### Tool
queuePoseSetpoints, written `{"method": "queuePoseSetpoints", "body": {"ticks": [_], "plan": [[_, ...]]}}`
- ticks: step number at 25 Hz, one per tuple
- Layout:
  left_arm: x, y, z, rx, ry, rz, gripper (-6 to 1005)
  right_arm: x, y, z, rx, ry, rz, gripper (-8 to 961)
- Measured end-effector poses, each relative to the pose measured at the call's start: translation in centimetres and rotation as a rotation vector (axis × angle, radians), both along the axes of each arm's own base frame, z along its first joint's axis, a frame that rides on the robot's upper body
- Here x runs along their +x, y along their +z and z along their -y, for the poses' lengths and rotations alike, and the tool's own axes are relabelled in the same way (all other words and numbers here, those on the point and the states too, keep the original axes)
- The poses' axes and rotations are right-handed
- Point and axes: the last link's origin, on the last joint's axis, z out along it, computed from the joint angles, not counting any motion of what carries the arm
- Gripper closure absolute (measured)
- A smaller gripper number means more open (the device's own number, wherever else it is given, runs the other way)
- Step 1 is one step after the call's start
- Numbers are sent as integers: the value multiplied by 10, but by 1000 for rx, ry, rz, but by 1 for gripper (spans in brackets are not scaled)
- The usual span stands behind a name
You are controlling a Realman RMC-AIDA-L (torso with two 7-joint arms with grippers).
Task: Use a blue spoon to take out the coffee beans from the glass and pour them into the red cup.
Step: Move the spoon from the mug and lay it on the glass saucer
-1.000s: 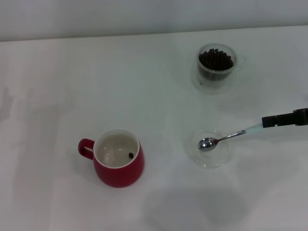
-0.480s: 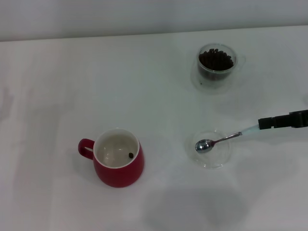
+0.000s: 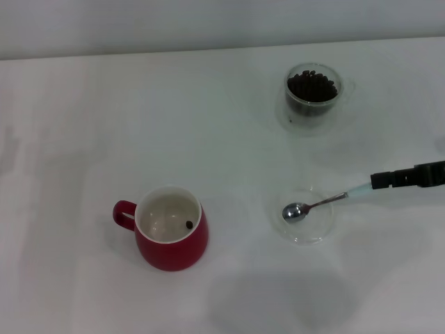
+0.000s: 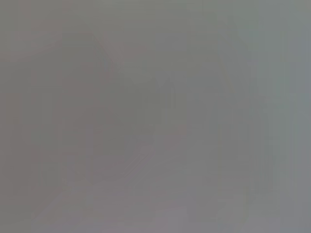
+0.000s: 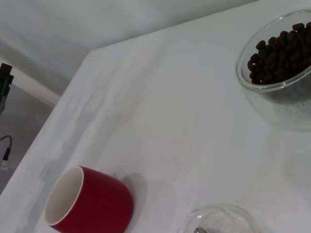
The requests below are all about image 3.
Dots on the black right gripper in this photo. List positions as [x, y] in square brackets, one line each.
[429, 174]

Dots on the round clear glass dish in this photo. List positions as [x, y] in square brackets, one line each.
[306, 236]

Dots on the red ceramic mug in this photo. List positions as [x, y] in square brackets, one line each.
[167, 254]

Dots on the single coffee bean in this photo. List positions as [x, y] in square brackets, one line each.
[189, 224]

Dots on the double-wall glass cup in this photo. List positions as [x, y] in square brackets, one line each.
[307, 121]

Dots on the glass cup of coffee beans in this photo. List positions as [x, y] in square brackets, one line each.
[311, 87]

